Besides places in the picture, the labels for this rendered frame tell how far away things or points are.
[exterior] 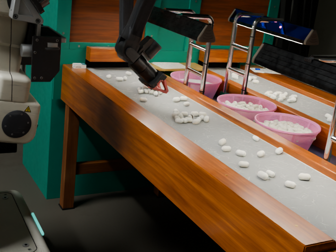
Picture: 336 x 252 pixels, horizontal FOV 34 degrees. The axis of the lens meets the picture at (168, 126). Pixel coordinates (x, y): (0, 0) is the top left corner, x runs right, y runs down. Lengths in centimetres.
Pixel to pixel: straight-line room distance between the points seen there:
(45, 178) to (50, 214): 23
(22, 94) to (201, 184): 73
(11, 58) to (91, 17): 92
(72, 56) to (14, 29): 90
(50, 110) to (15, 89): 94
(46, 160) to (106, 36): 74
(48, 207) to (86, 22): 99
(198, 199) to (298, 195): 30
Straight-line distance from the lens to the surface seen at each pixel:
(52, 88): 288
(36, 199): 310
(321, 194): 171
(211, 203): 164
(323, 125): 234
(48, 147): 298
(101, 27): 288
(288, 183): 170
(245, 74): 266
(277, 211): 148
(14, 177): 336
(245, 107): 255
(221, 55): 317
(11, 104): 200
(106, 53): 283
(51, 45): 196
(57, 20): 278
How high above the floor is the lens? 139
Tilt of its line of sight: 18 degrees down
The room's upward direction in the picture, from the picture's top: 7 degrees clockwise
